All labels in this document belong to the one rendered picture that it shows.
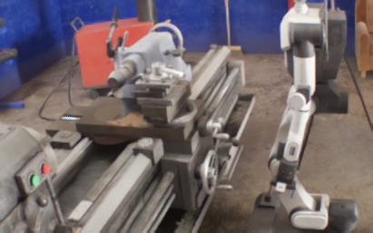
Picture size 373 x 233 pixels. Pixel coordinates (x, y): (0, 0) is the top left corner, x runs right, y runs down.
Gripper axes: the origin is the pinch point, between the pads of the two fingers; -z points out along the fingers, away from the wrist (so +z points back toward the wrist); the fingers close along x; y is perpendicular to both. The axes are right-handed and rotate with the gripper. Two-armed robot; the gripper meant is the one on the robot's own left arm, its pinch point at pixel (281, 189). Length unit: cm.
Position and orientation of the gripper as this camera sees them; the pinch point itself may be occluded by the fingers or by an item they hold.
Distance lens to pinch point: 211.8
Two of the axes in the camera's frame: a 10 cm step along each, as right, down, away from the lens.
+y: -3.0, 4.3, -8.5
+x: -9.5, -2.2, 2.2
